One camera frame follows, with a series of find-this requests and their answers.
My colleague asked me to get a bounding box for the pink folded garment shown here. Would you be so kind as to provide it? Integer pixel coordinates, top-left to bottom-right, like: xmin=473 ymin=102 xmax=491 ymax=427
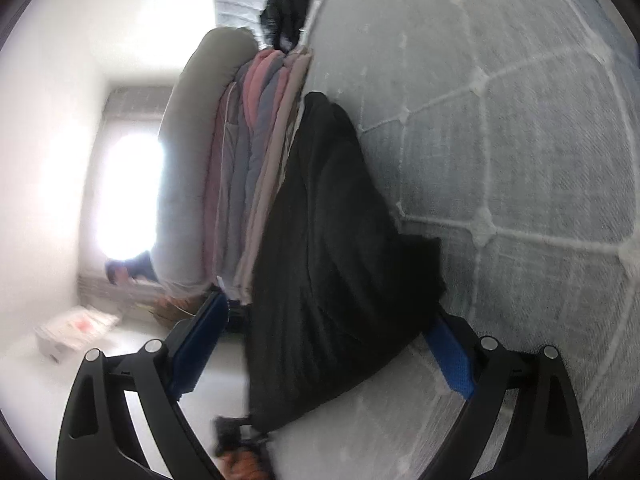
xmin=202 ymin=49 xmax=292 ymax=286

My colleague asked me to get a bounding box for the black garment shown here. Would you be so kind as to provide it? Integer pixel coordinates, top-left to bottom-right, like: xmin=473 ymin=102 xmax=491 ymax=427
xmin=245 ymin=92 xmax=445 ymax=434

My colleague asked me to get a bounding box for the beige folded garment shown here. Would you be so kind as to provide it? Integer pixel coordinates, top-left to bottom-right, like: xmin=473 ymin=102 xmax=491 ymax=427
xmin=233 ymin=47 xmax=312 ymax=304

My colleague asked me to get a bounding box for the white cardboard box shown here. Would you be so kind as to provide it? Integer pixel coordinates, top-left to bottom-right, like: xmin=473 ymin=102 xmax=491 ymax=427
xmin=35 ymin=307 xmax=122 ymax=362

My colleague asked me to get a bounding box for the grey-blue folded garment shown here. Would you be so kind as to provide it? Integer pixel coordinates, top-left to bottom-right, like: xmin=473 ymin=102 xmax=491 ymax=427
xmin=214 ymin=54 xmax=292 ymax=296

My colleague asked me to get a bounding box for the black fluffy item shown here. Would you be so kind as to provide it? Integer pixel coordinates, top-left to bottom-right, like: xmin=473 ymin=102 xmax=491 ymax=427
xmin=259 ymin=0 xmax=310 ymax=53

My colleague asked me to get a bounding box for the dark blue garment on floor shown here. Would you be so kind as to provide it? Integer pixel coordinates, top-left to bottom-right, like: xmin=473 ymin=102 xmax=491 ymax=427
xmin=105 ymin=252 xmax=158 ymax=286

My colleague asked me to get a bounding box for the white quilted bedspread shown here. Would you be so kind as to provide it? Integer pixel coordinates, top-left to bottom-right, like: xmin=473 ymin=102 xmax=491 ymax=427
xmin=269 ymin=0 xmax=640 ymax=480

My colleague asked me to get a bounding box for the grey folded top garment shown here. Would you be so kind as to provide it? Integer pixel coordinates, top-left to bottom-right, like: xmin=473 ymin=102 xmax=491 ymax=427
xmin=151 ymin=27 xmax=258 ymax=298

